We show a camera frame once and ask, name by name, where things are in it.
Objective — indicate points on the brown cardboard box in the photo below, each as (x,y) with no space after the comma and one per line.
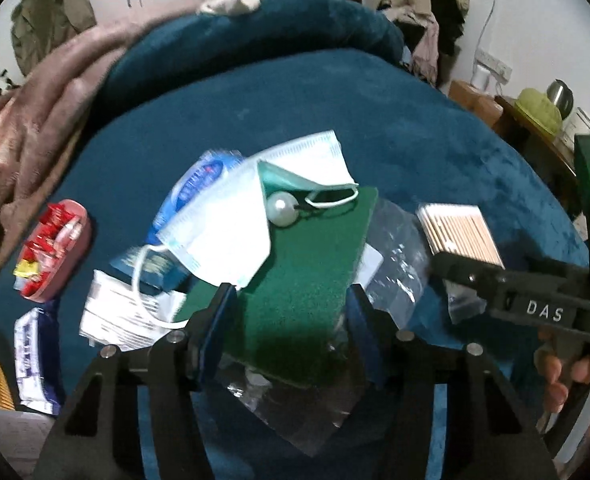
(475,100)

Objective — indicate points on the white charger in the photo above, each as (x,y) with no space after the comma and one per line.
(481,77)

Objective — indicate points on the white pearl ball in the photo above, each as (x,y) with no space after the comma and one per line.
(281,208)

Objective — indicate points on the dark wooden side table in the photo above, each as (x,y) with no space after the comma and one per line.
(535,150)

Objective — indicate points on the olive green jacket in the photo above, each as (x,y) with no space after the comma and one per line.
(50,10)

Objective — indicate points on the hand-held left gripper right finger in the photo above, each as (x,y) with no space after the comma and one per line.
(362,332)

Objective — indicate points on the dark blue packet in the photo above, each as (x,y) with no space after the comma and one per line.
(157,266)

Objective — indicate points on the white wall socket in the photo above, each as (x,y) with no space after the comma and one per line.
(495,62)

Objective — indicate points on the panda plush toy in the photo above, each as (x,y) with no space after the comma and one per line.
(0,87)

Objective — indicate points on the white printed packet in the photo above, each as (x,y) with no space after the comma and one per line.
(115,310)

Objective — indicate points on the green cloth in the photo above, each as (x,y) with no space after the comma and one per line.
(540,107)

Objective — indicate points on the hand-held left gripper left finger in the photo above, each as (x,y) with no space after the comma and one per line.
(216,330)

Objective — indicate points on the white face mask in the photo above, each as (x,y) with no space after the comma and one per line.
(215,240)

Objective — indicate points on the cotton swab box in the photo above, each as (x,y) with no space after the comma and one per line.
(460,232)

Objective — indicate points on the blue and white packet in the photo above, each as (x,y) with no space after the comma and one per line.
(35,355)

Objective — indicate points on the white box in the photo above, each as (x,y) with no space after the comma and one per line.
(582,122)

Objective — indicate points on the metal kettle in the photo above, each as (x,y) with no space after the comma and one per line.
(560,92)

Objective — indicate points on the person's right hand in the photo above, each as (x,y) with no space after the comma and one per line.
(547,375)

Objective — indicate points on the blue tissue packet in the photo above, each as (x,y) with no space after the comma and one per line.
(195,180)

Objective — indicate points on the teal plush bed cover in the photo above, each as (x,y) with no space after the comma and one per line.
(425,135)

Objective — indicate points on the white paper sheet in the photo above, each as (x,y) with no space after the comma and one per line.
(10,440)

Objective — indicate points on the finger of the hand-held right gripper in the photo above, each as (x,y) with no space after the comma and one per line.
(475,275)

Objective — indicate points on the teal plush pillow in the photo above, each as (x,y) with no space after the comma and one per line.
(275,30)

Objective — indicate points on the clear plastic bag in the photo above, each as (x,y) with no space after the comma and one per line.
(397,260)

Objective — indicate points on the green scouring pad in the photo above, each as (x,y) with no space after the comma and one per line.
(305,280)

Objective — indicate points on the pile of clothes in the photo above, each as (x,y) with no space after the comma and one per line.
(425,5)

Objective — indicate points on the pink brown blanket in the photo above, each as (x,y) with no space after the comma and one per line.
(65,95)

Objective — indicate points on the pink container of red candies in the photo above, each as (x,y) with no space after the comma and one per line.
(50,255)

